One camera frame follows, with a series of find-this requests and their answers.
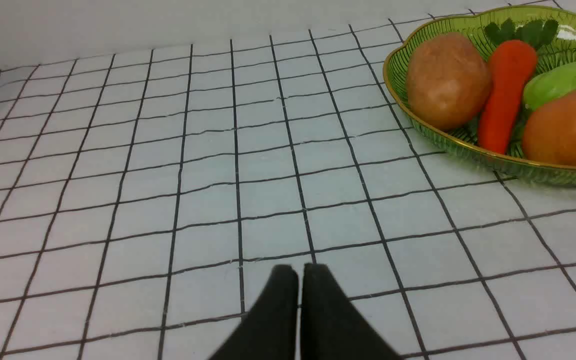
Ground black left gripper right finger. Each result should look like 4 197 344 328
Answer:
300 263 402 360

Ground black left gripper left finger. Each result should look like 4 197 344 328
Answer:
210 264 299 360

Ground white checkered tablecloth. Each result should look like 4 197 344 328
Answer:
0 0 576 360

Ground brown potato, rear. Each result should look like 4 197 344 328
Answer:
406 32 493 132

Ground brown potato,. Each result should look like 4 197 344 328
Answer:
521 89 576 167
406 32 493 132

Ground brown potato, front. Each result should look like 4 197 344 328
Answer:
521 89 576 167

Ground orange toy carrot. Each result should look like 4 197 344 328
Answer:
477 18 559 155

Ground green gourd on plate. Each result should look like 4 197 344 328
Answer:
522 61 576 111

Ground green leaf-shaped glass plate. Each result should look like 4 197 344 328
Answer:
382 5 576 187

